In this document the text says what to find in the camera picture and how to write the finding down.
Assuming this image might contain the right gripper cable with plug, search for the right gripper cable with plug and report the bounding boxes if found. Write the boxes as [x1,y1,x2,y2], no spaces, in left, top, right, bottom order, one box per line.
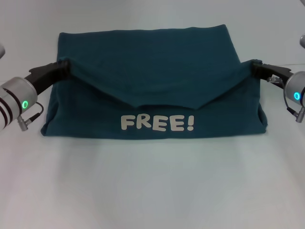
[266,75,304,123]

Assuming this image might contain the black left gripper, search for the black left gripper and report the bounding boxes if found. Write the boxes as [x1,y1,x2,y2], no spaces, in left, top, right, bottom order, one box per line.
[23,60,72,96]

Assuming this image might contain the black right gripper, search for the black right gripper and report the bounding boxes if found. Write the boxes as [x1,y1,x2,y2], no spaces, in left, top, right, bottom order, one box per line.
[252,59,295,84]

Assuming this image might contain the teal blue shirt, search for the teal blue shirt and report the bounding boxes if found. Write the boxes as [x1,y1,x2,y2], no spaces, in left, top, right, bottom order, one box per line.
[40,23,269,139]

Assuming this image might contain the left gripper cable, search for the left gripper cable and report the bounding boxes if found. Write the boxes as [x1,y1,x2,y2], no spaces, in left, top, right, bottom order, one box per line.
[17,102,45,132]

